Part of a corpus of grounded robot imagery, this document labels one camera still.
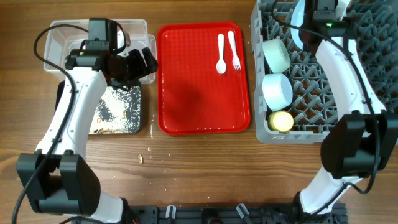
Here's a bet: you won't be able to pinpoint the rice and food scraps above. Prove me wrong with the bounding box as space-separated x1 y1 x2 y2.
89 86 142 134

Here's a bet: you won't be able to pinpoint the white plastic spoon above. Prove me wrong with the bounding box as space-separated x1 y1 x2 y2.
216 34 226 74

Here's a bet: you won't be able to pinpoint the white plastic fork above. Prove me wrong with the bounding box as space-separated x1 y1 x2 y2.
228 31 241 70

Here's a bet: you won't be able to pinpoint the green bowl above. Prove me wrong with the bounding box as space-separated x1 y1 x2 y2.
262 39 290 73

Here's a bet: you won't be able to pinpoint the light blue bowl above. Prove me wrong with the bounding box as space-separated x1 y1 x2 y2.
262 73 293 111

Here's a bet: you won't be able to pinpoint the yellow plastic cup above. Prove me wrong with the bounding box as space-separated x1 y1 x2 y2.
268 111 294 133

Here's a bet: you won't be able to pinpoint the light blue plate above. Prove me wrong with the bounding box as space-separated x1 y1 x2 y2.
290 0 305 50

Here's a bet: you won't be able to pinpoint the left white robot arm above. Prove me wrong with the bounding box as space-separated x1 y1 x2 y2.
14 18 158 223

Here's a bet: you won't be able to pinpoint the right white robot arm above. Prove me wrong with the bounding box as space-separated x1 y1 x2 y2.
299 1 397 217

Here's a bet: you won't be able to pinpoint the black food waste tray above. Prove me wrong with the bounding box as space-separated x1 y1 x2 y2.
55 79 143 136

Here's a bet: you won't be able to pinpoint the clear plastic waste bin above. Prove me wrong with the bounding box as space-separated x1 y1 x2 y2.
43 19 157 84

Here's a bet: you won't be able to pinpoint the grey dishwasher rack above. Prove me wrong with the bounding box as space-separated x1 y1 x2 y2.
251 1 397 144

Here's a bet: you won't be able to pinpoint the red plastic tray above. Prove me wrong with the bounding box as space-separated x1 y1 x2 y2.
157 22 251 135

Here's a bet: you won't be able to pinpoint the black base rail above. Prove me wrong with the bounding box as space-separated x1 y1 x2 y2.
122 203 349 224

